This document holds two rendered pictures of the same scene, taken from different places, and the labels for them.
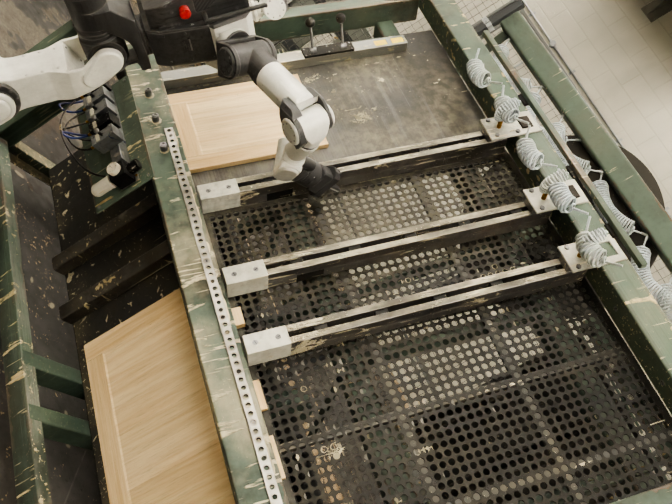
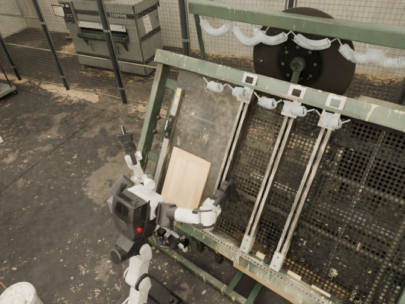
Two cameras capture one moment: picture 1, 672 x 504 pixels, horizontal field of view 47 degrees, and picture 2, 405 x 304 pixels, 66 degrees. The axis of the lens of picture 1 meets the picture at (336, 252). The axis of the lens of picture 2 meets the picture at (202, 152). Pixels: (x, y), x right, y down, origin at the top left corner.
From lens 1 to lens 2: 1.48 m
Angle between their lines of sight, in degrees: 28
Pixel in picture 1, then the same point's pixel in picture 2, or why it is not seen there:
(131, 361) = not seen: hidden behind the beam
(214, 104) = (172, 187)
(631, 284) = (360, 108)
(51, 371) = (236, 283)
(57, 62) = (137, 261)
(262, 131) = (191, 181)
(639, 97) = not seen: outside the picture
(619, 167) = (295, 23)
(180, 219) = (211, 242)
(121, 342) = not seen: hidden behind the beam
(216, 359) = (272, 279)
